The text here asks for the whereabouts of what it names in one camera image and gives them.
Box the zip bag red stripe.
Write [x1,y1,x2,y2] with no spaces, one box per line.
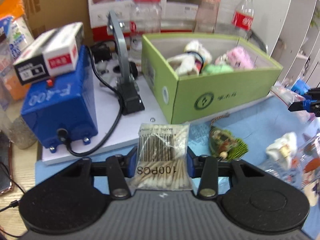
[270,86,315,123]

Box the cotton swab bag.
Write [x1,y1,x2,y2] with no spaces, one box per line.
[129,124,193,191]

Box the pink tissue pack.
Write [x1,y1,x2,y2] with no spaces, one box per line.
[226,46,254,69]

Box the green towel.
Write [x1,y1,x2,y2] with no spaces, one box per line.
[201,64,234,74]

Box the white plush toy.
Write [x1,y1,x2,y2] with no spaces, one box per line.
[167,54,202,76]

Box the blue tissue package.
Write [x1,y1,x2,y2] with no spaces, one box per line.
[291,79,310,95]

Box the green cardboard box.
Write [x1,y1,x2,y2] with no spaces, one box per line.
[142,33,282,124]

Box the blue sealer machine box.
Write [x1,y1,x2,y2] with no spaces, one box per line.
[21,46,98,153]

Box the cola bottle red label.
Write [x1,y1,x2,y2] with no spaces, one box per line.
[232,0,254,38]

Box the smartphone pink case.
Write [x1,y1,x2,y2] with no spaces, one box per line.
[0,132,13,195]

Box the white black carton box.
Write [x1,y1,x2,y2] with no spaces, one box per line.
[13,22,84,85]

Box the red-cap clear jar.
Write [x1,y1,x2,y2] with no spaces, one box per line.
[130,0,162,64]

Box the white orange detergent bag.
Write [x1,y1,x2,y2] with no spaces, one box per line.
[0,0,36,81]

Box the black power cable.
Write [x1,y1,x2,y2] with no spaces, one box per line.
[56,44,124,158]

